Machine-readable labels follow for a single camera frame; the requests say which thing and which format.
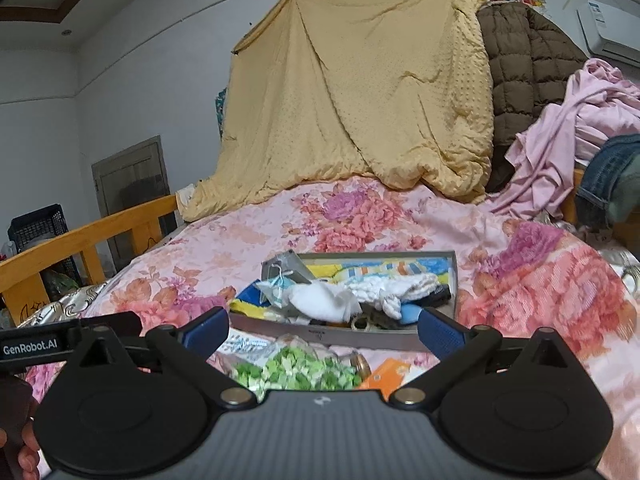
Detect brown quilted jacket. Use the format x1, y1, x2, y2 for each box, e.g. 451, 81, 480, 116
476, 2, 587, 193

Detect pink crumpled garment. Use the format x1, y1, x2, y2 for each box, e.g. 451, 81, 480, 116
483, 58, 639, 220

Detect wooden bed frame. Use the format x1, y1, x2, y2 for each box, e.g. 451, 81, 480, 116
0, 195, 177, 325

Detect clear printed plastic bag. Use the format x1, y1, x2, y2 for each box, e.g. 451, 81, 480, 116
216, 328, 288, 366

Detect blue denim jeans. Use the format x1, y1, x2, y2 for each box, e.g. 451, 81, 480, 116
575, 133, 639, 230

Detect white fluffy towel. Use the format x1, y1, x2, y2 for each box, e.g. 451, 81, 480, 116
343, 273, 440, 321

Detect pink floral bed cover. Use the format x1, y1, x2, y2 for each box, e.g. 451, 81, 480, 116
81, 178, 639, 479

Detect grey wooden door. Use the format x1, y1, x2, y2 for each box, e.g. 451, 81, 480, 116
90, 134, 172, 271

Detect teal wall poster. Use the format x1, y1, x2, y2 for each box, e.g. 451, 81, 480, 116
215, 88, 228, 136

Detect black plastic crate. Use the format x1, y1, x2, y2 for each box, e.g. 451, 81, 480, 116
8, 204, 82, 301

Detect yellow blue cartoon towel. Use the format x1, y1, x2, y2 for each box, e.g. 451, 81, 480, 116
231, 258, 454, 326

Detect grey face mask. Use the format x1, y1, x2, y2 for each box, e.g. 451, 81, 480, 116
262, 250, 316, 284

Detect person's left hand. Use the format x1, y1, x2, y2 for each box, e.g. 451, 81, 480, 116
17, 418, 40, 480

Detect grey shallow box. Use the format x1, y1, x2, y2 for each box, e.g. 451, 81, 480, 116
230, 250, 458, 352

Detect yellow dotted blanket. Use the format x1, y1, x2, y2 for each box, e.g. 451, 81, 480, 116
178, 0, 494, 222

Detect white air conditioner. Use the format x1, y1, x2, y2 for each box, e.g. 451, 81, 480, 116
577, 0, 640, 67

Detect silver patterned satin sheet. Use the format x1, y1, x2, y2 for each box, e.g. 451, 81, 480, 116
18, 282, 108, 328

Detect white grey sock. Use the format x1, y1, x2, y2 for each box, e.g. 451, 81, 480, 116
288, 282, 362, 323

